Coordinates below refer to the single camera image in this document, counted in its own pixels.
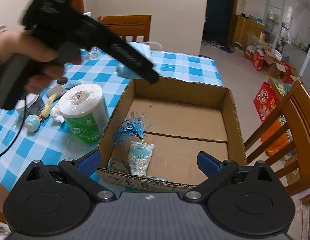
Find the white lid plastic jar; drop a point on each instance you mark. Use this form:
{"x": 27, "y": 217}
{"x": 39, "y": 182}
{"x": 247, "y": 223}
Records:
{"x": 33, "y": 105}

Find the green toilet paper roll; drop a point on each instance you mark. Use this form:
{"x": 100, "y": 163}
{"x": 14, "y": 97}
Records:
{"x": 85, "y": 112}

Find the yellow wooden cabinet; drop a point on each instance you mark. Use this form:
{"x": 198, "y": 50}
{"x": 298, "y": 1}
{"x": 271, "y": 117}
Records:
{"x": 244, "y": 27}

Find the open cardboard box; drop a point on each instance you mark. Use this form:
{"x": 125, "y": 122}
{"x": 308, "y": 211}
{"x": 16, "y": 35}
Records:
{"x": 182, "y": 119}

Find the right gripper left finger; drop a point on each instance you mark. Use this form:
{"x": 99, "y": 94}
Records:
{"x": 78, "y": 172}

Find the grey fabric sachet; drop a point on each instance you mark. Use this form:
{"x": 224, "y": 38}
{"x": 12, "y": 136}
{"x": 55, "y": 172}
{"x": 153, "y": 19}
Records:
{"x": 57, "y": 89}

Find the yellow knotted cloth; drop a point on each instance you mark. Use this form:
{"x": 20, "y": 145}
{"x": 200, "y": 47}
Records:
{"x": 47, "y": 110}

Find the open brown carton floor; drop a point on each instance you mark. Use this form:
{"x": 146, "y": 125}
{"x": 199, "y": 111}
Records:
{"x": 273, "y": 68}

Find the blue checkered tablecloth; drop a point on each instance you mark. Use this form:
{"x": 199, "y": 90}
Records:
{"x": 53, "y": 141}

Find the red gift box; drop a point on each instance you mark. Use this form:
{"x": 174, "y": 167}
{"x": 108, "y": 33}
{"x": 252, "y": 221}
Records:
{"x": 265, "y": 101}

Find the red gift bag far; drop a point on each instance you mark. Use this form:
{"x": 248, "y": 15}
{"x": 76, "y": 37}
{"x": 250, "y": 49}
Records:
{"x": 258, "y": 59}

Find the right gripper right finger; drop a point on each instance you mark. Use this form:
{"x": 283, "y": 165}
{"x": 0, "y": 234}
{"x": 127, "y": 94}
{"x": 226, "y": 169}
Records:
{"x": 218, "y": 175}

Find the brown hair scrunchie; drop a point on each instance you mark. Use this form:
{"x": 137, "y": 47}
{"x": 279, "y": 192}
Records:
{"x": 63, "y": 80}

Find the wooden chair far side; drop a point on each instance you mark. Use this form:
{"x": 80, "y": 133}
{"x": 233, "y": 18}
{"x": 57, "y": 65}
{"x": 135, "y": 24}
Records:
{"x": 128, "y": 25}

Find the blue face mask front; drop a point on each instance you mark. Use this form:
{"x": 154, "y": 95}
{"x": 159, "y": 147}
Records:
{"x": 137, "y": 60}

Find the orange shopping bag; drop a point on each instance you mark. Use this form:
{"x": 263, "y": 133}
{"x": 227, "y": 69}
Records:
{"x": 280, "y": 143}

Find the person's left hand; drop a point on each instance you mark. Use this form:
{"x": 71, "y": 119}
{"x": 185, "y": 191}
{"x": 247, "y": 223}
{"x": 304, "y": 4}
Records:
{"x": 21, "y": 42}

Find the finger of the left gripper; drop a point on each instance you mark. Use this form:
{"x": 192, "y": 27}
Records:
{"x": 135, "y": 60}

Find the blue tassel embroidered sachet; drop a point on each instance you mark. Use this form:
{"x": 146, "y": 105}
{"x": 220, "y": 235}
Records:
{"x": 130, "y": 134}

